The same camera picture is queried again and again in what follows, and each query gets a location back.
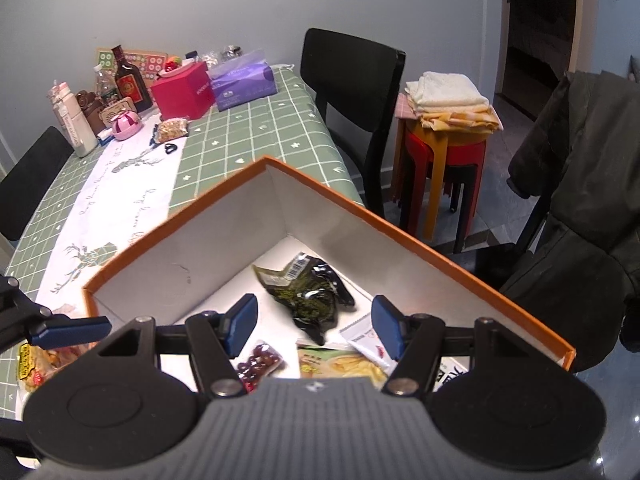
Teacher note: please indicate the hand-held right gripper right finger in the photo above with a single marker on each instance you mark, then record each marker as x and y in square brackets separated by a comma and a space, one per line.
[387, 327]

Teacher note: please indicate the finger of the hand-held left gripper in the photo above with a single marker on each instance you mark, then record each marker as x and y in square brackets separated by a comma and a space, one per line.
[70, 332]

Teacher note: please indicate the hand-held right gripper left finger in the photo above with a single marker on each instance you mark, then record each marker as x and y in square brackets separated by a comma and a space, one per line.
[242, 322]

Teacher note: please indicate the long white snack packet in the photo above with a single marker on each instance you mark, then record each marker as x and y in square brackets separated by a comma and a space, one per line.
[362, 337]

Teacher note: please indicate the bottle shaped dark candy packet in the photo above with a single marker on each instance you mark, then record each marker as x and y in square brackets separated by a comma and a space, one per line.
[260, 360]

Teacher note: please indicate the yellow star snack packet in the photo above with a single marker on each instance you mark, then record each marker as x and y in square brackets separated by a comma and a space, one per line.
[40, 365]

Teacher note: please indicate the egg print snack packet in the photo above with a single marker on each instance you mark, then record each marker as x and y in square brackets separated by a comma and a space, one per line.
[335, 362]

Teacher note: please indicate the black green snack packet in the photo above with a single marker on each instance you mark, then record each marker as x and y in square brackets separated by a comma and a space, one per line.
[305, 300]

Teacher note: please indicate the orange cardboard box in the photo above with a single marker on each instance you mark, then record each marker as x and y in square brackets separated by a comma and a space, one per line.
[325, 220]

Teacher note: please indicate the black chair under jacket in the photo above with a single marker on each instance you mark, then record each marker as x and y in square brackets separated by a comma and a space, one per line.
[475, 262]

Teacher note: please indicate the yellow plastic stool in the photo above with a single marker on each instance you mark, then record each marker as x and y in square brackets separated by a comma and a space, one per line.
[434, 210]

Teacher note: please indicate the black plastic stool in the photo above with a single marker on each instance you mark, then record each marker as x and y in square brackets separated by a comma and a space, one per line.
[462, 220]

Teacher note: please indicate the white printed table runner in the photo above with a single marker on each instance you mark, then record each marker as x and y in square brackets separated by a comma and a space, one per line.
[125, 200]

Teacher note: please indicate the green checked tablecloth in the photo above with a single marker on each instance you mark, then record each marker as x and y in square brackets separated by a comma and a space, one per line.
[240, 140]

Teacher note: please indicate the black scissors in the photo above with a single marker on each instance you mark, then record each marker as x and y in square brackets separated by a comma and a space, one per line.
[170, 148]

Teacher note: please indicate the red plastic stool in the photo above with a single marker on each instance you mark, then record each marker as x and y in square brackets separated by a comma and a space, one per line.
[445, 147]

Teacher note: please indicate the small blue white box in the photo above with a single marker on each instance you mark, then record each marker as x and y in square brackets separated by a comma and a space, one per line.
[105, 136]

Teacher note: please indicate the clear bag of nuts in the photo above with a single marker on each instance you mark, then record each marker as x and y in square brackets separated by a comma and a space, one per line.
[171, 130]

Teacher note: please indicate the white bottle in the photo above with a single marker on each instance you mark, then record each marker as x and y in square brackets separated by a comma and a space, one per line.
[80, 127]

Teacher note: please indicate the pink round gadget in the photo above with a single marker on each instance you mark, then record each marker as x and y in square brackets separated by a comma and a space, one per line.
[125, 126]

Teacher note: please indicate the folded yellow checked cloth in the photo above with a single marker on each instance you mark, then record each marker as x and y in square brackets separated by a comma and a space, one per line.
[460, 121]

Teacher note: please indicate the pink checked cloth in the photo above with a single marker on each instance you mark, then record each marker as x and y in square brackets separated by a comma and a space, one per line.
[402, 107]

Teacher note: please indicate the dark jacket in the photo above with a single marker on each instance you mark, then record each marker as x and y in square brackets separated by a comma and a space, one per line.
[575, 210]

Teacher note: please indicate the brown leather case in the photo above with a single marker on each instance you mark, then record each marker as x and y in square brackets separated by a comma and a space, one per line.
[90, 107]

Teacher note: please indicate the small wooden radio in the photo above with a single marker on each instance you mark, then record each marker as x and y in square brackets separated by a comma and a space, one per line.
[117, 110]

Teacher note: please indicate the pink box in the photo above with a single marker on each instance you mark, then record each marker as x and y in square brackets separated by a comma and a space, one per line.
[182, 92]

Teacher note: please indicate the purple tissue pack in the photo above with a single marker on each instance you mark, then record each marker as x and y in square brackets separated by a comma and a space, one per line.
[245, 82]

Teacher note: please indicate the folded white towel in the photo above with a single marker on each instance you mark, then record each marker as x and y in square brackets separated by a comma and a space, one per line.
[447, 91]

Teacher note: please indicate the clear water bottle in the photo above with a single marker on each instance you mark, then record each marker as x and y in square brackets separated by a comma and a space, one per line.
[105, 85]

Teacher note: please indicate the dark liquor bottle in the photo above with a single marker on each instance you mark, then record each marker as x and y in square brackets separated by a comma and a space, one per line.
[127, 82]

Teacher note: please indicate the red fruit ornament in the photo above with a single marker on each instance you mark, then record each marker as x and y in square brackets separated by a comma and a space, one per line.
[172, 65]

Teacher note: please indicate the clear plastic bags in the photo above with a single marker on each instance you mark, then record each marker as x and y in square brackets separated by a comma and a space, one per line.
[220, 55]

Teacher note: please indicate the dotted sticker card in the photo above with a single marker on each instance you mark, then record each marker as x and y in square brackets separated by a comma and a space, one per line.
[150, 62]

